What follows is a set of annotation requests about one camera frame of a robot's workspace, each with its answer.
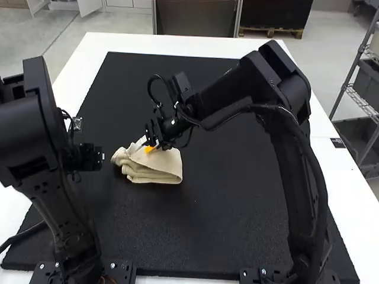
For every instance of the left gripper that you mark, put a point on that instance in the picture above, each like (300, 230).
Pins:
(90, 158)

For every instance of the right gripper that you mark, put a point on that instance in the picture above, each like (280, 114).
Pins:
(174, 125)

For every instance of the pale towel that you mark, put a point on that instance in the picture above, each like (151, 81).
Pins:
(157, 170)

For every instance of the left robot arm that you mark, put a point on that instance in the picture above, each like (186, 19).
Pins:
(29, 118)

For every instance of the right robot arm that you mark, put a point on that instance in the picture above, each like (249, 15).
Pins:
(260, 88)

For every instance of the black mat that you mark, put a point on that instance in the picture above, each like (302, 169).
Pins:
(213, 183)

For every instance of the wooden pallet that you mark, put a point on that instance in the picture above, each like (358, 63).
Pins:
(271, 31)

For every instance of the black crate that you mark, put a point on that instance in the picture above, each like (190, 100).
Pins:
(275, 12)

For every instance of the grey crate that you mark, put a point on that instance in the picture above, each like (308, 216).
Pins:
(368, 80)

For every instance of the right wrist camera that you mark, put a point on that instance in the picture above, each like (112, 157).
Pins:
(182, 85)

